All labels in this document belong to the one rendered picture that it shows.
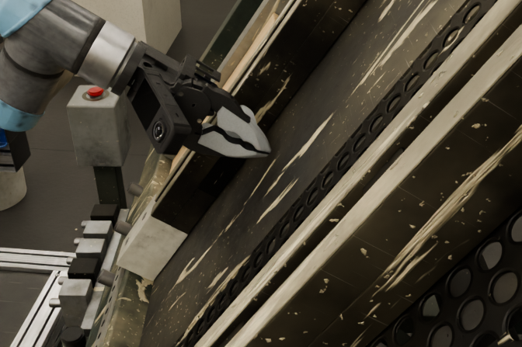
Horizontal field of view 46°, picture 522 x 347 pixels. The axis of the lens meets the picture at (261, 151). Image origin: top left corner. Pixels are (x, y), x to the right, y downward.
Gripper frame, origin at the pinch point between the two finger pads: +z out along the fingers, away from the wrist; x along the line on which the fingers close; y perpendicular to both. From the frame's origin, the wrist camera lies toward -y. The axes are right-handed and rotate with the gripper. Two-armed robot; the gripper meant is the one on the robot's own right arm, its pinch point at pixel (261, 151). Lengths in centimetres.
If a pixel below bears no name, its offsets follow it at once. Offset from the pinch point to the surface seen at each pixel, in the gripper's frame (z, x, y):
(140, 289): 0.5, 38.0, 7.4
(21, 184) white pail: -29, 154, 153
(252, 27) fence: -1.5, 2.1, 47.1
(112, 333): -2.2, 38.1, -3.2
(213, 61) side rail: 0, 23, 71
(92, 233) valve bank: -7, 58, 37
